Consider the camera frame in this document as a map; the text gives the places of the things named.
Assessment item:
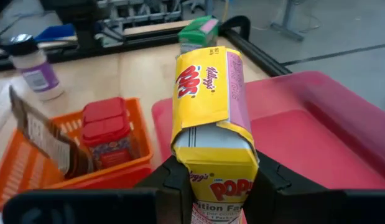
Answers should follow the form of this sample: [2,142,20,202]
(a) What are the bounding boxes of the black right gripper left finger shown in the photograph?
[2,154,193,224]

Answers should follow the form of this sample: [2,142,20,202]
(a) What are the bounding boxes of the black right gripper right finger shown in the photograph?
[241,151,385,224]

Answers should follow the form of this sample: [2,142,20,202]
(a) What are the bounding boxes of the red-lid spice jar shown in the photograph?
[80,96,142,170]

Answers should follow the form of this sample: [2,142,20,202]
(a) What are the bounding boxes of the brown taco seasoning packet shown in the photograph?
[8,85,94,180]

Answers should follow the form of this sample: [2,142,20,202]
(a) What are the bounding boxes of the yellow Corn Pops cereal box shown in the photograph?
[170,45,261,224]

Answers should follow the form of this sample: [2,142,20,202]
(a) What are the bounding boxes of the purple-label jar black lid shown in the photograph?
[6,33,65,101]

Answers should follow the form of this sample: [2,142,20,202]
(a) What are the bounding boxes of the green Apple Jacks cereal box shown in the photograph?
[177,15,221,54]

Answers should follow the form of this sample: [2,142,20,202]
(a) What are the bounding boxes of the red plastic basket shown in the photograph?
[39,164,154,191]

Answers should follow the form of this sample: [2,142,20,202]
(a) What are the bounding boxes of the pink plastic tray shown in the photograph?
[151,70,385,191]

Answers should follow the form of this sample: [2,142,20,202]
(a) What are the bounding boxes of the orange plastic basket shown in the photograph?
[0,97,154,213]

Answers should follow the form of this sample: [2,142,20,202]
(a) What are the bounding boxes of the black frame hook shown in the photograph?
[219,14,253,35]

